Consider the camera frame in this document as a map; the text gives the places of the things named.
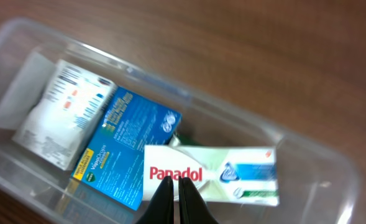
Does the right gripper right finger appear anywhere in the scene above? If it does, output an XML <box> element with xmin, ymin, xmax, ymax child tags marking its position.
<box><xmin>178</xmin><ymin>177</ymin><xmax>218</xmax><ymax>224</ymax></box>

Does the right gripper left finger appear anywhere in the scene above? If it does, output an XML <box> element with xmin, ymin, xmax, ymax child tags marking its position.
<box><xmin>136</xmin><ymin>176</ymin><xmax>174</xmax><ymax>224</ymax></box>

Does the white Panadol box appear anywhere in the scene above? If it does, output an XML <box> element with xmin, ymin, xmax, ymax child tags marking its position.
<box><xmin>142</xmin><ymin>145</ymin><xmax>279</xmax><ymax>207</ymax></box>

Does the blue VapoDrops box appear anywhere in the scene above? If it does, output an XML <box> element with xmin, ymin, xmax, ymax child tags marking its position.
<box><xmin>71</xmin><ymin>86</ymin><xmax>181</xmax><ymax>210</ymax></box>

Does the green Zam-Buk box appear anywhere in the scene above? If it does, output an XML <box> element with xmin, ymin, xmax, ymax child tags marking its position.
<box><xmin>168</xmin><ymin>133</ymin><xmax>203</xmax><ymax>147</ymax></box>

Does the clear plastic container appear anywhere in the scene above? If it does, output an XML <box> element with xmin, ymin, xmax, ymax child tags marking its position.
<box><xmin>0</xmin><ymin>19</ymin><xmax>359</xmax><ymax>223</ymax></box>

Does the white Hansaplast plaster box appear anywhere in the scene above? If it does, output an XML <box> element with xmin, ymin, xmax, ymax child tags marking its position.
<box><xmin>12</xmin><ymin>60</ymin><xmax>117</xmax><ymax>170</ymax></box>

